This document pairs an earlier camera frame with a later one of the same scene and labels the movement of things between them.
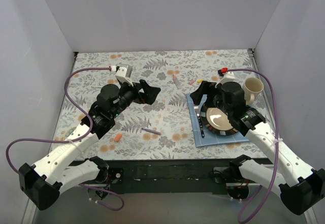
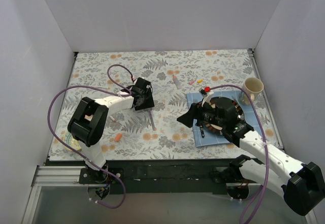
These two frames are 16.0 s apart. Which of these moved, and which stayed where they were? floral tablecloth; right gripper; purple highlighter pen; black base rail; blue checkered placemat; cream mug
Moved: right gripper; purple highlighter pen
Stayed: cream mug; black base rail; blue checkered placemat; floral tablecloth
